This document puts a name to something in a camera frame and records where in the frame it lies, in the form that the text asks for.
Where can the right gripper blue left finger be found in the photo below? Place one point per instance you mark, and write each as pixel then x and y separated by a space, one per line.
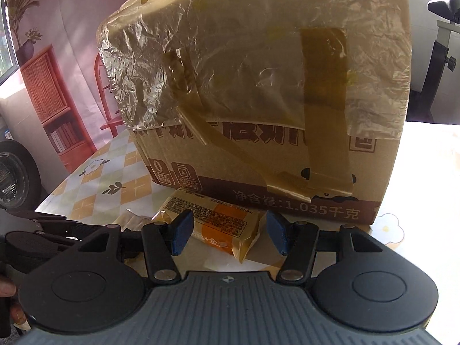
pixel 161 242

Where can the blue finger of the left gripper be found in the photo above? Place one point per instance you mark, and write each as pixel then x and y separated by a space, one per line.
pixel 49 223

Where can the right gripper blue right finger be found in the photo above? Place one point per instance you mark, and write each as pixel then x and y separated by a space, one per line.
pixel 297 241

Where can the person's left hand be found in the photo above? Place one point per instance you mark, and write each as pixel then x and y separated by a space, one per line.
pixel 8 290

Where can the beige striped wafer packet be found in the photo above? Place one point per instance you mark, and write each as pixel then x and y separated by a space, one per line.
pixel 129 221

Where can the tan rectangular snack package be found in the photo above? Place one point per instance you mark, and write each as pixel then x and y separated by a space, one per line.
pixel 230 228

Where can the checkered floral tablecloth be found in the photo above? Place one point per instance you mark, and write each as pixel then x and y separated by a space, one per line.
pixel 112 181

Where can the plastic lined cardboard box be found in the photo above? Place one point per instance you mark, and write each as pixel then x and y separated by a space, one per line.
pixel 285 105

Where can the black exercise bike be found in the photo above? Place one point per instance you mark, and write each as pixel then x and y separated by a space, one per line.
pixel 420 102

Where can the printed room backdrop cloth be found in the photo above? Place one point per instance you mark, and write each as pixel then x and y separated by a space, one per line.
pixel 59 39

